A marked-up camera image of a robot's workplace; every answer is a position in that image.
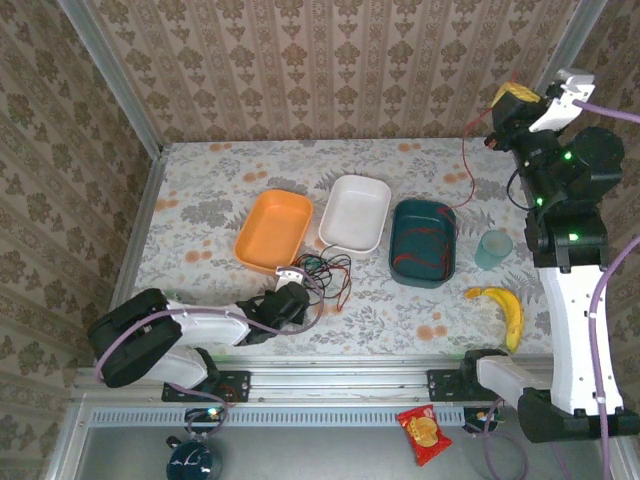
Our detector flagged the bundle of coloured wires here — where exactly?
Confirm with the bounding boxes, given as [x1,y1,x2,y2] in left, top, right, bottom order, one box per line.
[293,244,353,304]

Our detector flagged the orange plastic tray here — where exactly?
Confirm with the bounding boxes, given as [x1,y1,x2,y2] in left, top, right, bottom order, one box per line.
[233,188,315,275]

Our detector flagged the white plastic tray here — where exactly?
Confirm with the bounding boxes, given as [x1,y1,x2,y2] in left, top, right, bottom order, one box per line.
[318,174,393,256]

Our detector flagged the translucent teal cup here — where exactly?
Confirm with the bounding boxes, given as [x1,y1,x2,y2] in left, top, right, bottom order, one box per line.
[474,229,515,271]

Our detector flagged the dark teal plastic tray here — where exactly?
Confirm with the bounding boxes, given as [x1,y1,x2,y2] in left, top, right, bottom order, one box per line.
[388,198,459,290]

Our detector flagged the left controller circuit board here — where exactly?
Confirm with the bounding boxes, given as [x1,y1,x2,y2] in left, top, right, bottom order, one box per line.
[185,407,225,426]

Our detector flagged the controller circuit board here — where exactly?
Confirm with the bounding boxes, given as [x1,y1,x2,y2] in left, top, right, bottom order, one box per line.
[463,407,507,435]
[185,407,225,426]

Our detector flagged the floral table cover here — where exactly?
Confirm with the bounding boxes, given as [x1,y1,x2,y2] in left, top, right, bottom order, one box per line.
[127,137,556,359]

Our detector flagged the yellow banana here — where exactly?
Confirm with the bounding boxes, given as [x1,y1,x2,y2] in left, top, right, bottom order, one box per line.
[464,286,525,354]

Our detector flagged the dark blue patterned ball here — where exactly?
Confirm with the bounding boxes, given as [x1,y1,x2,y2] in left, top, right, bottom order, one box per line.
[166,437,221,480]

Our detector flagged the red snack packet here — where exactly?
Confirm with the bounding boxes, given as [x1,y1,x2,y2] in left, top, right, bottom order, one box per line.
[396,403,454,467]

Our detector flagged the right controller circuit board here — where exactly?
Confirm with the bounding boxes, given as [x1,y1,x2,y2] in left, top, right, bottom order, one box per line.
[463,407,507,435]

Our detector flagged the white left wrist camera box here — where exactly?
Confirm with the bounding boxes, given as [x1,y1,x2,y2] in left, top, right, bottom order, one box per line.
[274,266,304,291]

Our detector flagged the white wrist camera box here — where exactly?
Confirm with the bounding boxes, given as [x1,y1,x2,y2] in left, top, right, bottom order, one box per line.
[274,266,304,291]
[529,68,596,134]

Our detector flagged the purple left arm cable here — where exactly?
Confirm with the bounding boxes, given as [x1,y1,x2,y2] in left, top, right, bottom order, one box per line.
[94,269,326,437]

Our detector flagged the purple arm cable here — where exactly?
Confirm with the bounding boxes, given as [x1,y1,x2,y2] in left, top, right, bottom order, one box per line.
[469,99,640,480]
[94,269,326,437]

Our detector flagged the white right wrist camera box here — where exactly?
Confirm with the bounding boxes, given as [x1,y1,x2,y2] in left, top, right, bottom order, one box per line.
[529,68,596,134]

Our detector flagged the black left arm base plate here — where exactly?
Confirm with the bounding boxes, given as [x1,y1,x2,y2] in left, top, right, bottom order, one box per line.
[161,369,251,404]

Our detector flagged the aluminium right frame post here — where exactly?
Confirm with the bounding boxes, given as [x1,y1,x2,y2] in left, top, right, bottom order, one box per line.
[537,0,609,91]

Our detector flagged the aluminium frame post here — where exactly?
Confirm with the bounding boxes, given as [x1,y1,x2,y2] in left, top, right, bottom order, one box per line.
[57,0,164,156]
[537,0,609,91]

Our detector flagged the aluminium front frame rail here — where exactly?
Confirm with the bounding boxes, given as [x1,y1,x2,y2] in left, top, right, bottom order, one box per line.
[74,353,556,402]

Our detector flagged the grey slotted cable duct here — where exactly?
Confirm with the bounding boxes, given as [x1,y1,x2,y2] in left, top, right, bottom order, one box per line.
[89,405,471,428]

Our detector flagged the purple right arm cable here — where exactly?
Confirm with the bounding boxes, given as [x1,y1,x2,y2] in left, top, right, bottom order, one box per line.
[469,99,640,480]

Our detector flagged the aluminium left side rail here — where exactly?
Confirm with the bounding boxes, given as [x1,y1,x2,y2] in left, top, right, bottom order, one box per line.
[107,147,169,311]

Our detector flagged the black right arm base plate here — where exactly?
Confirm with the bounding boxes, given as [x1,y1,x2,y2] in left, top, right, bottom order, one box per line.
[426,368,481,401]

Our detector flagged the aluminium left frame post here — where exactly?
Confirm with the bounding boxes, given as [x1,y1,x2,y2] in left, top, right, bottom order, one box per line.
[57,0,164,156]

